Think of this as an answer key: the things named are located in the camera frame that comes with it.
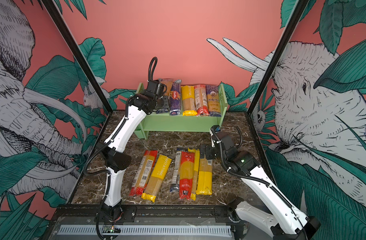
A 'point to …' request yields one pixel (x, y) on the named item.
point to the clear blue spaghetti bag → (175, 185)
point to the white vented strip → (83, 231)
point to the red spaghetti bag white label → (201, 100)
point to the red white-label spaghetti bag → (144, 173)
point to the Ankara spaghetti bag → (213, 100)
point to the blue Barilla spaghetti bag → (175, 98)
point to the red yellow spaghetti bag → (187, 162)
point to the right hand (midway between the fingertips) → (205, 144)
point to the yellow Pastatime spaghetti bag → (188, 104)
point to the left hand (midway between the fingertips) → (166, 98)
